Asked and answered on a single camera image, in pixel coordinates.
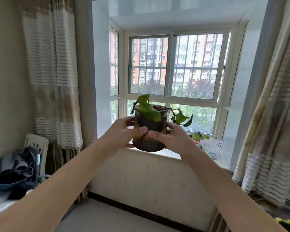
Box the person's left hand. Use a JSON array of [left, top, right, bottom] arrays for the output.
[[99, 116, 148, 157]]

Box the person's right hand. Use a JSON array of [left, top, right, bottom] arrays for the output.
[[147, 122, 199, 160]]

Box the dark textured glass plant pot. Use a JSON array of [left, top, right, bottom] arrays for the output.
[[132, 105, 168, 152]]

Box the person's right forearm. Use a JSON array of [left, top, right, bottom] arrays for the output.
[[181, 148, 288, 232]]

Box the person's left forearm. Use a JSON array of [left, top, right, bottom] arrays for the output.
[[0, 140, 111, 232]]

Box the green leafy plant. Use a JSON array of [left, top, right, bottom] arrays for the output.
[[130, 94, 193, 127]]

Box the green container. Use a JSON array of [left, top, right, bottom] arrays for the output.
[[192, 131, 210, 142]]

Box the clear plastic bag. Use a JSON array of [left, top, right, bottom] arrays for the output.
[[198, 139, 224, 160]]

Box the white framed bay window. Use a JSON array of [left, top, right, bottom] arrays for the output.
[[108, 23, 247, 140]]

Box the striped beige curtain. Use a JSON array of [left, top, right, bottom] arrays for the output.
[[19, 0, 89, 203], [232, 12, 290, 208]]

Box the white plastic chair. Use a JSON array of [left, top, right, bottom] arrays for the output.
[[0, 133, 50, 215]]

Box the pile of dark clothes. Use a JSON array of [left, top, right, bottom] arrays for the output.
[[0, 146, 51, 200]]

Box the yellow green object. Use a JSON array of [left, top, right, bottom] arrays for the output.
[[275, 217, 290, 232]]

